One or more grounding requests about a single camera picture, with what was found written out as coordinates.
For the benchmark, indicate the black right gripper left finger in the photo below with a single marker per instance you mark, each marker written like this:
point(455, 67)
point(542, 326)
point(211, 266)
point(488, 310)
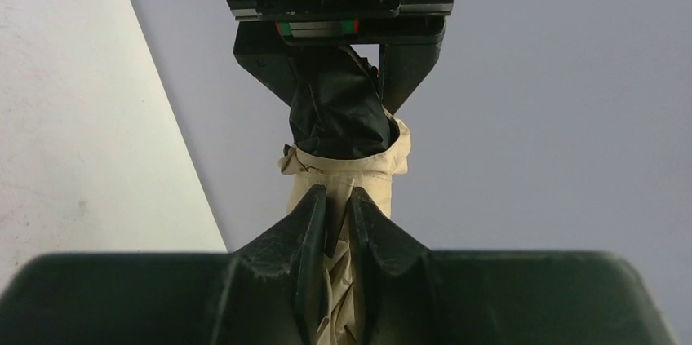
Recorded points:
point(268, 292)

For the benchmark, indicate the beige folding umbrella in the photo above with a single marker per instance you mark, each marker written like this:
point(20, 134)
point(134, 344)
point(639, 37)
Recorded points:
point(343, 138)

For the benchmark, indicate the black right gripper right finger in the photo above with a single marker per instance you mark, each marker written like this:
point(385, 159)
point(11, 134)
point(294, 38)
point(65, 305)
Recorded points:
point(409, 294)

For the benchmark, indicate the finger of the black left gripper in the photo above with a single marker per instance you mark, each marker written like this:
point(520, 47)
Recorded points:
point(402, 68)
point(261, 49)

